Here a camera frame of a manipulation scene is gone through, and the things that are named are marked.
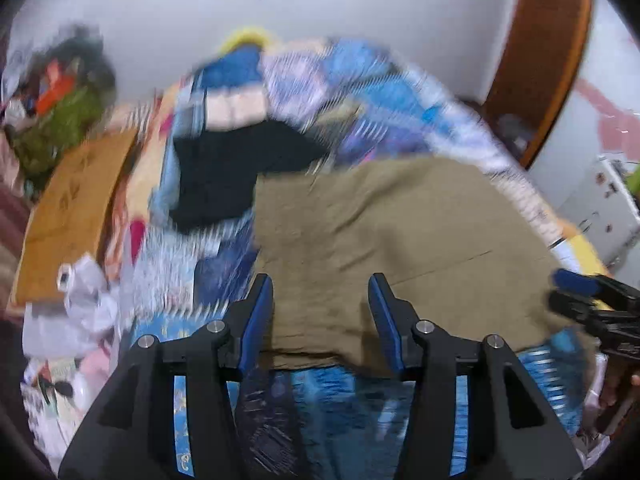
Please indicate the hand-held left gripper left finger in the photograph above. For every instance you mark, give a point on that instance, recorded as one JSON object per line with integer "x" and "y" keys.
{"x": 259, "y": 316}

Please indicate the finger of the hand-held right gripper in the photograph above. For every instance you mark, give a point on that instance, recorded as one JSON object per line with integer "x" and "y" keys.
{"x": 590, "y": 287}

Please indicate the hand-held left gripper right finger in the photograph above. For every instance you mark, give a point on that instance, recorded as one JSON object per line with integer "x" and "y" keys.
{"x": 384, "y": 316}

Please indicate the olive green pants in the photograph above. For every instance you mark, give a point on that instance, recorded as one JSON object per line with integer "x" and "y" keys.
{"x": 395, "y": 240}

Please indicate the person's right hand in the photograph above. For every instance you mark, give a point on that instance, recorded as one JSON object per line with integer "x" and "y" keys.
{"x": 617, "y": 382}

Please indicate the blue patterned blanket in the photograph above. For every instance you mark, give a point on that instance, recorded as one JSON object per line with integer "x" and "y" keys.
{"x": 310, "y": 270}

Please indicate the grey cabinet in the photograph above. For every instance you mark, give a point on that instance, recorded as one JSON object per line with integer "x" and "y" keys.
{"x": 602, "y": 210}

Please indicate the black garment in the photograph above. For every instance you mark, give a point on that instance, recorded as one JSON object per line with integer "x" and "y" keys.
{"x": 235, "y": 172}

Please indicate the white plastic bag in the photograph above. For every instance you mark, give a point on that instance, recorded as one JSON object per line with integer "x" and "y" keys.
{"x": 80, "y": 305}

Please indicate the brown cardboard box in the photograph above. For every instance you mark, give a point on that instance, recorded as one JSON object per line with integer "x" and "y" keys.
{"x": 70, "y": 220}

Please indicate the blue and pink folded cloth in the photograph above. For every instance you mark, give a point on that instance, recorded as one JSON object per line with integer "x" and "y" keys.
{"x": 235, "y": 87}

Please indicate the wooden door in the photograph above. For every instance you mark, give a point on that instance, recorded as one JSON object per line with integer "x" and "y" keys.
{"x": 542, "y": 55}

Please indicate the yellow pillow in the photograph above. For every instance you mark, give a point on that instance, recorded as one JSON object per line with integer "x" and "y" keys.
{"x": 248, "y": 37}

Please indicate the pile of clothes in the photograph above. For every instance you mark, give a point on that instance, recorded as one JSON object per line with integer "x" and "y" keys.
{"x": 55, "y": 105}

